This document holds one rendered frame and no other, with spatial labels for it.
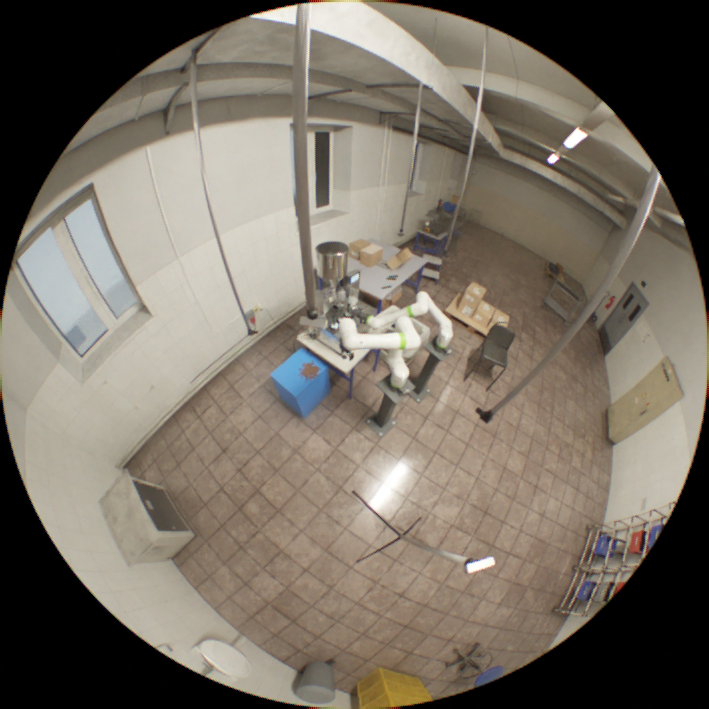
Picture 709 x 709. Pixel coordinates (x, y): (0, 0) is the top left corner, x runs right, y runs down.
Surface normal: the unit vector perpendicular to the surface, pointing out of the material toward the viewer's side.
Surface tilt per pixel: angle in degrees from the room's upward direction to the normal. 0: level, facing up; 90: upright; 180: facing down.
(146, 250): 90
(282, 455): 0
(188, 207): 90
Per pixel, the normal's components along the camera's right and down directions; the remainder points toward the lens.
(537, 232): -0.61, 0.61
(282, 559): 0.04, -0.61
